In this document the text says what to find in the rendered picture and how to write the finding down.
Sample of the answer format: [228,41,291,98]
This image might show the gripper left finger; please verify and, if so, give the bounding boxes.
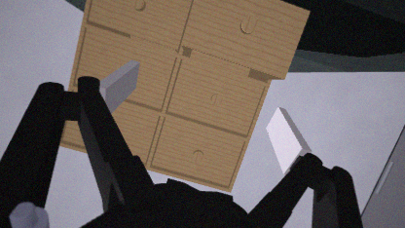
[0,60,181,228]

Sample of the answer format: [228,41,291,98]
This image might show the small brown chest of drawers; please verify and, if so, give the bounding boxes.
[59,0,272,193]

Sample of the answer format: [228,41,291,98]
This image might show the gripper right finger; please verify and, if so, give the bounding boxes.
[235,107,363,228]

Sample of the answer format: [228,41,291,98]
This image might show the wooden drawer front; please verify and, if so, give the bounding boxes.
[75,28,177,109]
[181,0,311,80]
[168,59,265,134]
[89,0,194,54]
[63,104,161,163]
[152,118,244,186]

